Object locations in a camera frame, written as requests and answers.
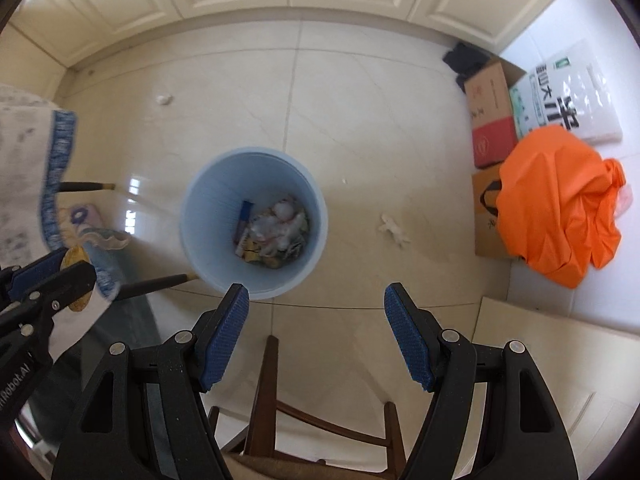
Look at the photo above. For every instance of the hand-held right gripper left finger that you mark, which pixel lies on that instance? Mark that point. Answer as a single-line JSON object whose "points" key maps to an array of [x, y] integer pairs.
{"points": [[222, 340]]}

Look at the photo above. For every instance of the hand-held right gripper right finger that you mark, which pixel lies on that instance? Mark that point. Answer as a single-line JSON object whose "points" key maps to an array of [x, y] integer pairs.
{"points": [[407, 340]]}

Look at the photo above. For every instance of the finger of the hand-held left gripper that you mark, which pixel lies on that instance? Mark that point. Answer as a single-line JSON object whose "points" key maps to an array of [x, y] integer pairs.
{"points": [[40, 269], [70, 285]]}

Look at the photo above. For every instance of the large ginger piece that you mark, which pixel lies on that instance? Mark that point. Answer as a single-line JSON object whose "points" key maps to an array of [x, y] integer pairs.
{"points": [[75, 256]]}

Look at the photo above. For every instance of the clear plastic bag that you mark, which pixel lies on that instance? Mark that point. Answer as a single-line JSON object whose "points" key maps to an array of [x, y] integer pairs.
{"points": [[282, 215]]}

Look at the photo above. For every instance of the blue plastic bin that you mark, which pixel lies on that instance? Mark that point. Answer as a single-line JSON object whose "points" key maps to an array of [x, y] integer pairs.
{"points": [[210, 200]]}

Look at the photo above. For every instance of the brown wooden chair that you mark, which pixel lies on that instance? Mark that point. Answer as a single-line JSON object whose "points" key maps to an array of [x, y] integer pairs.
{"points": [[265, 385]]}

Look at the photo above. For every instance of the white tissue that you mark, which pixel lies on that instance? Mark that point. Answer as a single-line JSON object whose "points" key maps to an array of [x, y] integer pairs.
{"points": [[395, 230]]}

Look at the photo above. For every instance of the orange plastic bag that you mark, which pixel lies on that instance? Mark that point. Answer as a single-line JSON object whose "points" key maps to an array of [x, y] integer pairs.
{"points": [[550, 200]]}

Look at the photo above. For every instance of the crumpled white paper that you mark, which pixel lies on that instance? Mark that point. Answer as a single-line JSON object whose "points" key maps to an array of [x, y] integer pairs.
{"points": [[163, 99]]}

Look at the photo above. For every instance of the red and white cardboard box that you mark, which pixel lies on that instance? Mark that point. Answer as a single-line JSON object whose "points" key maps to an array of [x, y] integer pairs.
{"points": [[492, 125]]}

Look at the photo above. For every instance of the pink plastic bag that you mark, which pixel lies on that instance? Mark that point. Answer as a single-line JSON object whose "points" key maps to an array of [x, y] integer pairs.
{"points": [[624, 202]]}

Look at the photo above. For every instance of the black cloth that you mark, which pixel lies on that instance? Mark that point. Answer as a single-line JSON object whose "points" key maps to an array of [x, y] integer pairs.
{"points": [[465, 60]]}

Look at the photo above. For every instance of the white rice bag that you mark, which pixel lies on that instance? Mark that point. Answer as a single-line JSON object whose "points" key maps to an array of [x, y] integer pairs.
{"points": [[575, 95]]}

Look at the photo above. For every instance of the cream kitchen cabinet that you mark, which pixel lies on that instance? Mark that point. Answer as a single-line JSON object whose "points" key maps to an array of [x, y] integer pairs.
{"points": [[290, 12]]}

